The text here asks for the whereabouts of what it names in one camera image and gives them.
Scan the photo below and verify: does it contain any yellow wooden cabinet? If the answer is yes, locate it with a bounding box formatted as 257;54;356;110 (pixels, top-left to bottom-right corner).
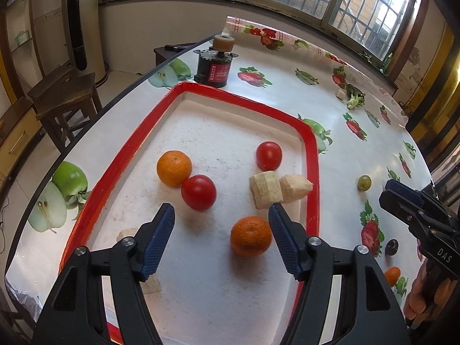
0;95;45;187

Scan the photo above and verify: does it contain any black standing pole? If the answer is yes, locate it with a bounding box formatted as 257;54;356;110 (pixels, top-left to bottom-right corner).
61;0;89;72

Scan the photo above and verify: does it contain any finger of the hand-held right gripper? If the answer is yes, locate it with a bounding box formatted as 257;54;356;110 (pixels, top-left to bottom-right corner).
379;190;453;238
385;179;454;221

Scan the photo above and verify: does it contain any orange mandarin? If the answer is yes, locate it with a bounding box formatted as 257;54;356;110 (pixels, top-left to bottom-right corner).
384;266;402;284
157;150;193;188
230;216;273;257

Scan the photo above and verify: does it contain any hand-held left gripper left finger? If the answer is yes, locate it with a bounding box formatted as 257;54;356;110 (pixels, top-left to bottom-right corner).
32;202;176;345

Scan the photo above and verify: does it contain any dark wooden desk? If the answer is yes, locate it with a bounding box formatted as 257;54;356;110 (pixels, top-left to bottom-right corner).
154;41;209;69

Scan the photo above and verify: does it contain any red-rimmed white tray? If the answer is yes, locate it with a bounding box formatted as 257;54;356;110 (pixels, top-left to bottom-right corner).
59;82;320;345

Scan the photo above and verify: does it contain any wooden stool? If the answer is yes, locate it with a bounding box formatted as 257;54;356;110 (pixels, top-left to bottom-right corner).
27;65;103;153

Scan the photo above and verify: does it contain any brown cork roller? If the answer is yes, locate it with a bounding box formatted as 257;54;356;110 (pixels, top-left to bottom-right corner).
212;34;235;54

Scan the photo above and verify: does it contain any green leafy vegetable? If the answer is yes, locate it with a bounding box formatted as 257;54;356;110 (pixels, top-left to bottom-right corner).
345;83;366;110

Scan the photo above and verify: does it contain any red tomato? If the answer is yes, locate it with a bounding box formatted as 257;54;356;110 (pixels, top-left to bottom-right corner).
181;174;218;211
256;141;283;171

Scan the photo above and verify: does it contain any golden door frame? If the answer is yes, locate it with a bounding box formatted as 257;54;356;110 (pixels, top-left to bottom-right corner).
410;25;460;173

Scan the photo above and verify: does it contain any fruit-printed tablecloth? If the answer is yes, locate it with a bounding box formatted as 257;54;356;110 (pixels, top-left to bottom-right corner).
3;15;437;345

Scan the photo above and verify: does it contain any black motor with red label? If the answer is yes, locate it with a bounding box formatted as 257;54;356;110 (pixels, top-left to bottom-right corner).
193;48;233;89

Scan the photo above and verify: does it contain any person's right hand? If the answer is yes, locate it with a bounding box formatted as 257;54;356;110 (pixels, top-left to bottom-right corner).
403;259;456;329

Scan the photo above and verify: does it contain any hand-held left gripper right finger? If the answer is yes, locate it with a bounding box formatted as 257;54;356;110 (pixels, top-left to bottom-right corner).
268;202;411;345

